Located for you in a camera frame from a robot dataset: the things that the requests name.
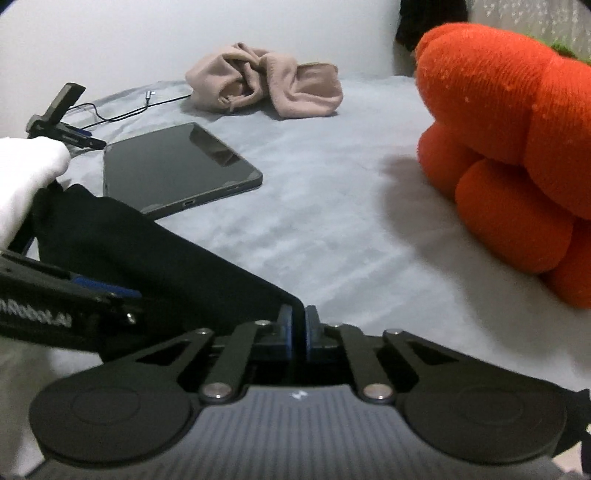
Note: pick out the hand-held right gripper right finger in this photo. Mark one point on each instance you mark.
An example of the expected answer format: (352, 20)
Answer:
(313, 339)

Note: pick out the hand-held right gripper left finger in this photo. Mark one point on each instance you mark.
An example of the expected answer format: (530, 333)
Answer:
(286, 337)

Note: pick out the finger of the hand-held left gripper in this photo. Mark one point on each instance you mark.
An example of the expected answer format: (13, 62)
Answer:
(60, 131)
(106, 290)

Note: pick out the black and cream printed shirt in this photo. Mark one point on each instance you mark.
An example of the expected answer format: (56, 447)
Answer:
(138, 249)

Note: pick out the grey bed sheet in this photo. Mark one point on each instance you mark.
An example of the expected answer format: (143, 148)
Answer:
(332, 230)

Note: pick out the dark tablet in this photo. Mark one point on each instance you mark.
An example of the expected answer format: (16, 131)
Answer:
(175, 170)

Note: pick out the beige crumpled garment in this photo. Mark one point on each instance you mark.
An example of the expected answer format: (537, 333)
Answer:
(286, 87)

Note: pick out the orange pumpkin plush pillow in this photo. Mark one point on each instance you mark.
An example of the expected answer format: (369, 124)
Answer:
(508, 138)

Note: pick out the black hanging garment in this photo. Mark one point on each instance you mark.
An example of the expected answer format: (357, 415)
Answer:
(429, 23)

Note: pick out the star-patterned sheer curtain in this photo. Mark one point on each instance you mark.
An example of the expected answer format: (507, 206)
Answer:
(531, 18)

